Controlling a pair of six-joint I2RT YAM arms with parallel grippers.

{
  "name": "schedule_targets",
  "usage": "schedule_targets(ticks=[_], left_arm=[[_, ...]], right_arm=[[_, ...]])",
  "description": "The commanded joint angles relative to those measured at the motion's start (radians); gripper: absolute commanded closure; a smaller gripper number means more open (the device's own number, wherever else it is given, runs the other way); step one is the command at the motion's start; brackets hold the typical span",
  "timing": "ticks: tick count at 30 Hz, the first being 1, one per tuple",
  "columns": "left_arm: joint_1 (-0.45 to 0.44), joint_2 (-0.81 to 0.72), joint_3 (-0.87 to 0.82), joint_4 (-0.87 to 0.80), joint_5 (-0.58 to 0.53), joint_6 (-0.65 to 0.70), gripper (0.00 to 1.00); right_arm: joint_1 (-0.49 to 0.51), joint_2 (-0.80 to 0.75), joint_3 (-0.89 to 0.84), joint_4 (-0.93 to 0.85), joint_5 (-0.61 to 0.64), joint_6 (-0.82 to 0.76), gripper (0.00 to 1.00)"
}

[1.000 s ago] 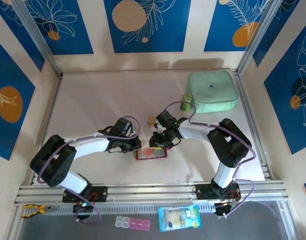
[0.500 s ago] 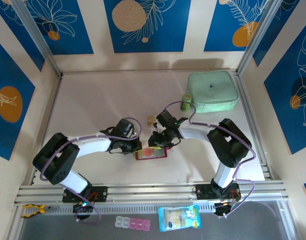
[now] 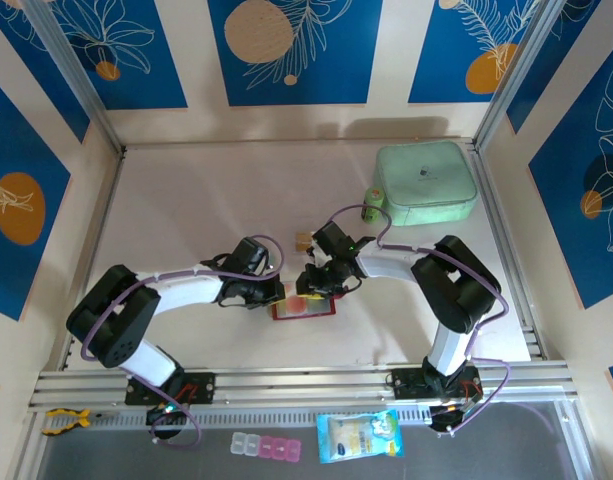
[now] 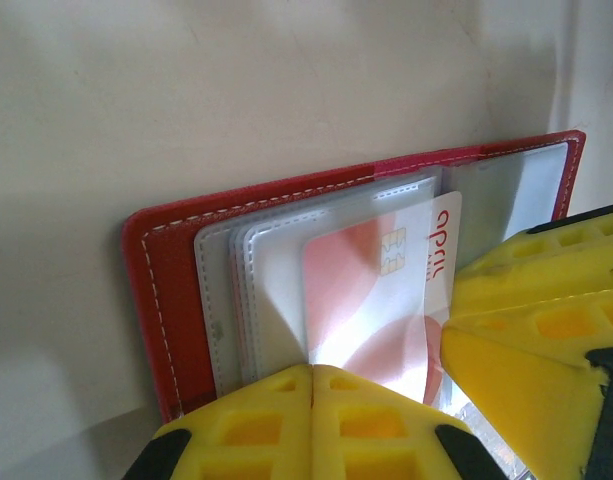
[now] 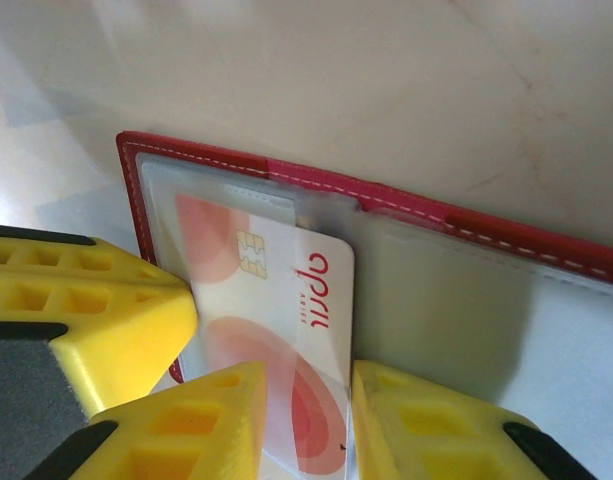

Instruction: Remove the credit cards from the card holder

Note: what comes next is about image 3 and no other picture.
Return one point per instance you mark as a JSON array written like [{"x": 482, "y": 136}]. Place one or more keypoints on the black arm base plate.
[
  {"x": 201, "y": 387},
  {"x": 406, "y": 385}
]

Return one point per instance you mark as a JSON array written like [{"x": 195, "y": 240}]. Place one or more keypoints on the mint green zip pouch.
[{"x": 426, "y": 170}]

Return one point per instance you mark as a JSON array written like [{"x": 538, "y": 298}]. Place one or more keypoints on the blue and white snack packet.
[{"x": 356, "y": 437}]

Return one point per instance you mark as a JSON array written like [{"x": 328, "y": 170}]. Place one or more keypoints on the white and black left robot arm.
[{"x": 186, "y": 290}]

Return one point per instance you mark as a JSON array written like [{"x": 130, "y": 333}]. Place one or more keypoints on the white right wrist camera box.
[{"x": 314, "y": 252}]

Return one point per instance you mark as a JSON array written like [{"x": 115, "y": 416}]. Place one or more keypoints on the white and pink pill organizer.
[{"x": 266, "y": 446}]

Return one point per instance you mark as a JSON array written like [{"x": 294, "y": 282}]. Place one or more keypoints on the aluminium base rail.
[{"x": 296, "y": 385}]

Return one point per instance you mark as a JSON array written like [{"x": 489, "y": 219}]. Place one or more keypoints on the red leather card holder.
[{"x": 322, "y": 309}]

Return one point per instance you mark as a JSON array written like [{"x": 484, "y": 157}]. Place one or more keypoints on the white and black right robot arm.
[{"x": 386, "y": 265}]

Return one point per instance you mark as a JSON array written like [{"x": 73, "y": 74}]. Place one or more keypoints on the beige credit card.
[
  {"x": 301, "y": 246},
  {"x": 303, "y": 235}
]

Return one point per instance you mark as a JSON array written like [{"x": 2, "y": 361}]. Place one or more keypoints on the small green bottle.
[{"x": 372, "y": 202}]

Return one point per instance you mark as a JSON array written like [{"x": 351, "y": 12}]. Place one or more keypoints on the aluminium frame post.
[
  {"x": 515, "y": 75},
  {"x": 83, "y": 85}
]

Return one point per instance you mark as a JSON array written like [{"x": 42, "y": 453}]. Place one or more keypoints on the aluminium side rail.
[
  {"x": 105, "y": 215},
  {"x": 490, "y": 190}
]

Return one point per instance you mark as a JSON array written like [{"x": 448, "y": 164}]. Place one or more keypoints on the black controller board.
[
  {"x": 163, "y": 415},
  {"x": 446, "y": 417}
]

